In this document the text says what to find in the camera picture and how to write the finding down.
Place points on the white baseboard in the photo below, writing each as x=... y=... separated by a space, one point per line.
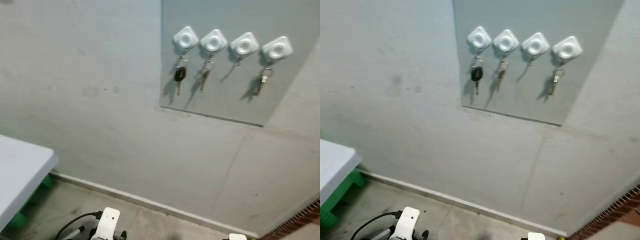
x=460 y=202
x=150 y=204

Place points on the white table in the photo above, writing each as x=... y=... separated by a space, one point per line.
x=335 y=167
x=20 y=170

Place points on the black-headed car key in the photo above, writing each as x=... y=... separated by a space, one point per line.
x=476 y=74
x=180 y=75

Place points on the single silver key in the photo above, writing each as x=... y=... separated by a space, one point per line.
x=205 y=76
x=501 y=75

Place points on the silver key bunch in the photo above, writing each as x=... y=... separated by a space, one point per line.
x=556 y=82
x=261 y=82

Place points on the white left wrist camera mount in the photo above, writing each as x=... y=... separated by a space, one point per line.
x=108 y=222
x=405 y=222

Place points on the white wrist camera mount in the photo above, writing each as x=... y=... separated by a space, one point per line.
x=237 y=237
x=108 y=222
x=536 y=236
x=405 y=222

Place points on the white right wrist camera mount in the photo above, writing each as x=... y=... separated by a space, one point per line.
x=237 y=237
x=536 y=236

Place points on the red brick tiled wall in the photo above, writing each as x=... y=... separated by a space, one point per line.
x=295 y=222
x=610 y=215

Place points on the white square wall hook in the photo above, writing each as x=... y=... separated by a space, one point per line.
x=244 y=45
x=535 y=46
x=185 y=39
x=567 y=49
x=479 y=39
x=214 y=41
x=277 y=49
x=506 y=41

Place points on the grey wall panel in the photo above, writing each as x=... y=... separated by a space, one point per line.
x=230 y=15
x=540 y=15

